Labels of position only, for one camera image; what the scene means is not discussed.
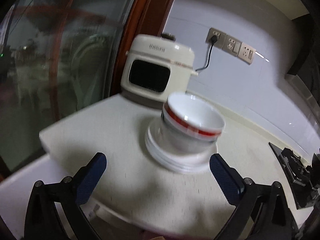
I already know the large floral plate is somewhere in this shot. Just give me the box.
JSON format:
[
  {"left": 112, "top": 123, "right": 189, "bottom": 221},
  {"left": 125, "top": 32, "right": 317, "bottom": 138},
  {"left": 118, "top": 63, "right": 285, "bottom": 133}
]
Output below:
[{"left": 144, "top": 118, "right": 218, "bottom": 174}]

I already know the red banded white bowl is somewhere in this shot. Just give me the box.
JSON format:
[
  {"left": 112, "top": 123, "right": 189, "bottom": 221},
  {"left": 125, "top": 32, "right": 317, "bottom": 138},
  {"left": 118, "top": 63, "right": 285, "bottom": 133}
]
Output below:
[{"left": 162, "top": 92, "right": 226, "bottom": 141}]

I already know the large white floral bowl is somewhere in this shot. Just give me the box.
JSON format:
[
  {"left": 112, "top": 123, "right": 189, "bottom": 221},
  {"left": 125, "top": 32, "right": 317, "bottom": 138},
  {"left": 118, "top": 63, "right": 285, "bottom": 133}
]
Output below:
[{"left": 161, "top": 110, "right": 216, "bottom": 154}]

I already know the cream rice cooker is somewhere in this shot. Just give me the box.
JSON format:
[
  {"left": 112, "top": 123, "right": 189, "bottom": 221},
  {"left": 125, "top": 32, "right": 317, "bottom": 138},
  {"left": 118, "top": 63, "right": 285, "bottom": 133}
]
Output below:
[{"left": 120, "top": 34, "right": 197, "bottom": 109}]

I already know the wall socket panel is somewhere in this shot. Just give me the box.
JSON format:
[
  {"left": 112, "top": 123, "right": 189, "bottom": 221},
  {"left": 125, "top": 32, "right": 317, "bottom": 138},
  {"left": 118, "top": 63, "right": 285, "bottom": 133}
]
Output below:
[{"left": 206, "top": 28, "right": 256, "bottom": 64}]

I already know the black power cable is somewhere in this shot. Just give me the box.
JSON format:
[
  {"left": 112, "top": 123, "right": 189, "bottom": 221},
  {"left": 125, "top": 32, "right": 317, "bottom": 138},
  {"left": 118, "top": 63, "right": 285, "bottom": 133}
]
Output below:
[{"left": 194, "top": 35, "right": 219, "bottom": 72}]

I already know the glass window with wooden frame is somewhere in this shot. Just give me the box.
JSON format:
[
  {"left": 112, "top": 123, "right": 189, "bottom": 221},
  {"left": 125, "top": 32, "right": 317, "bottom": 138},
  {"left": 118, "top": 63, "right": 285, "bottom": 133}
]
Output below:
[{"left": 1, "top": 0, "right": 174, "bottom": 178}]

